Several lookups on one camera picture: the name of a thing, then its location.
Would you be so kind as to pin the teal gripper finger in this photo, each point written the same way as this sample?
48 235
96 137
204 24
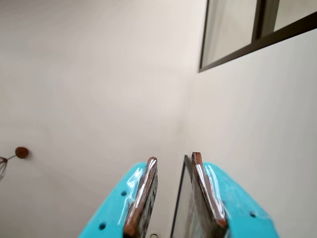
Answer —
111 210
237 213

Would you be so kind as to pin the black framed picture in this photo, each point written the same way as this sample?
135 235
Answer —
187 210

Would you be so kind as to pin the dark framed window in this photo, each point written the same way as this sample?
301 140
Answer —
260 17

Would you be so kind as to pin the small round wall fixture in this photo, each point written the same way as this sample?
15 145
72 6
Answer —
154 234

